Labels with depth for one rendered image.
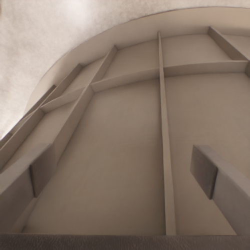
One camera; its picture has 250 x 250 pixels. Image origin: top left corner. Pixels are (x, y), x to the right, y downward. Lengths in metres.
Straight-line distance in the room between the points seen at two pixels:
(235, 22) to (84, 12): 0.59
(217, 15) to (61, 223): 0.81
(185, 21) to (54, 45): 0.58
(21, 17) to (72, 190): 0.86
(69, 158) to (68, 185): 0.06
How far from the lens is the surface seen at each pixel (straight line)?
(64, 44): 0.95
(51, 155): 0.16
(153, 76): 0.47
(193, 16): 0.83
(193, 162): 0.17
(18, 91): 1.21
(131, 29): 0.83
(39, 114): 0.61
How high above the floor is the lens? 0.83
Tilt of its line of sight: 50 degrees down
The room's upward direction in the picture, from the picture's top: 168 degrees counter-clockwise
